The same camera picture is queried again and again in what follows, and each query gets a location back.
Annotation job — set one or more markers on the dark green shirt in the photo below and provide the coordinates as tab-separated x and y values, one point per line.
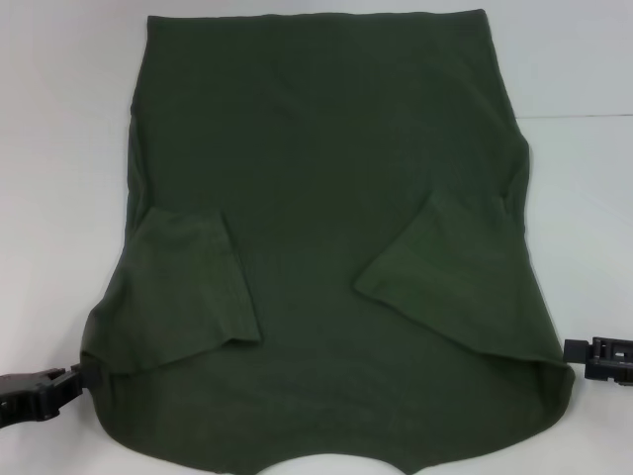
321	198

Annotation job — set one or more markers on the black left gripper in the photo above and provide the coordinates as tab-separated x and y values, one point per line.
15	396

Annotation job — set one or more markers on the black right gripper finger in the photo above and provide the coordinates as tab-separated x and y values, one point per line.
593	351
610	374

